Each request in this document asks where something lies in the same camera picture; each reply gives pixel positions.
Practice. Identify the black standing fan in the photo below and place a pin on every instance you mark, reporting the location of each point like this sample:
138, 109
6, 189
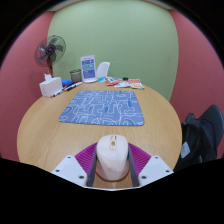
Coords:
50, 50

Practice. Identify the black bag with white tag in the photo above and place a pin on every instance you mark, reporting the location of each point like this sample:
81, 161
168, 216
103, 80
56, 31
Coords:
193, 143

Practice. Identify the blue patterned mouse pad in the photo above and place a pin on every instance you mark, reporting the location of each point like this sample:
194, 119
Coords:
101, 108

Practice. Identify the light blue packet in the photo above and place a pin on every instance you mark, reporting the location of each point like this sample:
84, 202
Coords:
102, 79

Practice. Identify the white tissue box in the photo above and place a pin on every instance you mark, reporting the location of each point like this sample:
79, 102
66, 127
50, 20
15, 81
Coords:
50, 87

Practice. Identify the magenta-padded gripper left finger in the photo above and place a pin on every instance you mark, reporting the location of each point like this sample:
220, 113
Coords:
70, 166

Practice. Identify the blue whiteboard eraser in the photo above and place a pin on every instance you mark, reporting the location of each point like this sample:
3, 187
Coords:
67, 83

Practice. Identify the white and orange snack packet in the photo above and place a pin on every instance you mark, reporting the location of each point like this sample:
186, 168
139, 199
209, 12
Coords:
136, 83

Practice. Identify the pale pink computer mouse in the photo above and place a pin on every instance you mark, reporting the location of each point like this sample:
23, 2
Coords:
112, 156

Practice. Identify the red whiteboard marker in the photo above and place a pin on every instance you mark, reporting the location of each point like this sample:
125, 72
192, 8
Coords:
57, 93

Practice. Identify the black whiteboard marker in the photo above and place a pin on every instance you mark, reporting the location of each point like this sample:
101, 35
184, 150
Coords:
73, 86

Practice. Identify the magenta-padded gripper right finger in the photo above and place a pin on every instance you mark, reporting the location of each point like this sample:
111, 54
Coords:
154, 166

